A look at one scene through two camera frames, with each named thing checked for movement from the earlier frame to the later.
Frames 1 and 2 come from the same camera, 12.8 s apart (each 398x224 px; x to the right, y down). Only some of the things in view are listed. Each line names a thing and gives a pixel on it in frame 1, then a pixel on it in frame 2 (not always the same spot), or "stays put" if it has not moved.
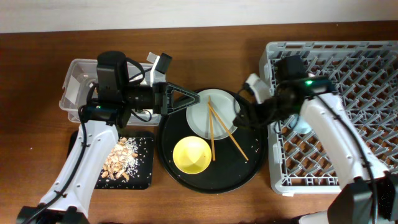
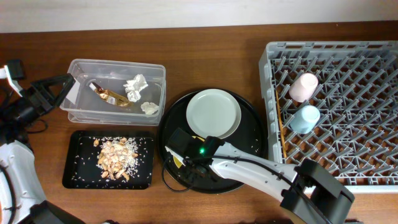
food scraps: x=122 y=162 stays put
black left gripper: x=164 y=103 to x=40 y=102
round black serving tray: x=236 y=160 stays put
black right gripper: x=252 y=112 to x=195 y=178
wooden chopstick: x=211 y=130 to x=282 y=126
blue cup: x=298 y=124 stays put
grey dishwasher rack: x=364 y=76 stays put
